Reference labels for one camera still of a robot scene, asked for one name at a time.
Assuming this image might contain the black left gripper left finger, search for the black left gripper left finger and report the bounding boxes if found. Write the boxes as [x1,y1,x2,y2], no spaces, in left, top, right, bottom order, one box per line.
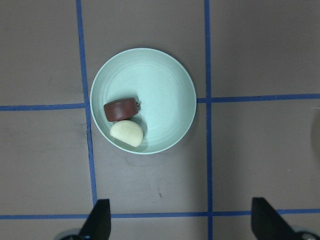
[78,199,111,240]

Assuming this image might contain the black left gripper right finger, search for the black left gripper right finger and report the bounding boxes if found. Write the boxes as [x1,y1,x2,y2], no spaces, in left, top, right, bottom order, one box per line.
[251,197,298,240]

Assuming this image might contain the white steamed bun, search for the white steamed bun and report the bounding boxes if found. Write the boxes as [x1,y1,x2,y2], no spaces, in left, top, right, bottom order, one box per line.
[110,120,144,147]

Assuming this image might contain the brown round bun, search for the brown round bun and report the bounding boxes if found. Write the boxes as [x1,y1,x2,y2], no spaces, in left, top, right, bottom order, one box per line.
[103,97,140,122]

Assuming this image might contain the light green plate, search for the light green plate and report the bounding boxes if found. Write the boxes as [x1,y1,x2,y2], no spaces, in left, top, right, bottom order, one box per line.
[90,48,197,155]

